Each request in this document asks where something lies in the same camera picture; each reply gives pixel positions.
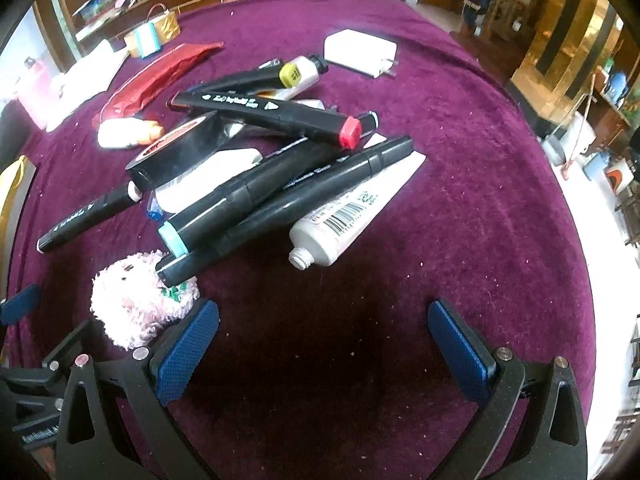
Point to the yellow rimmed white tray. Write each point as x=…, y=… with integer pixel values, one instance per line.
x=16, y=181

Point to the black electrical tape roll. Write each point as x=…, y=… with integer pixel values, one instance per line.
x=177, y=151

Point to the white power adapter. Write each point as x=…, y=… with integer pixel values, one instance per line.
x=360, y=52

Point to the red foil packet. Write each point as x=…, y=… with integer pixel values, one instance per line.
x=147, y=84

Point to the white barcode cream tube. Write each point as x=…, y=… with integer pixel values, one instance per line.
x=321, y=236

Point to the yellow packing tape roll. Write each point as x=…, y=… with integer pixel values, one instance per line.
x=165, y=22

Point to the black marker blue cap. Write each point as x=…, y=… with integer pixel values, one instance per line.
x=234, y=200

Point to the white bottle orange cap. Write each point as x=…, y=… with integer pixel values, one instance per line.
x=129, y=132

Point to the black marker plain cap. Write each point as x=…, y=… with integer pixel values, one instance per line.
x=296, y=199

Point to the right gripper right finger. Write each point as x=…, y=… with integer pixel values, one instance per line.
x=468, y=359

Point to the white folded cloth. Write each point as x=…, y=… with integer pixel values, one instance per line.
x=64, y=93

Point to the black marker red cap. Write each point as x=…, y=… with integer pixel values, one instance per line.
x=287, y=117

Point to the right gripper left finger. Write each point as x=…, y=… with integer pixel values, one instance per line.
x=180, y=350

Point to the white tube black cap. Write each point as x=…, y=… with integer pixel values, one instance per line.
x=295, y=77

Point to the black marker yellow cap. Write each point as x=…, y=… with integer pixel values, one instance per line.
x=247, y=82

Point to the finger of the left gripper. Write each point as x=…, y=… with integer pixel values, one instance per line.
x=12, y=310

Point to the black marker white end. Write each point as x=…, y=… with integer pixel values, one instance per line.
x=102, y=208

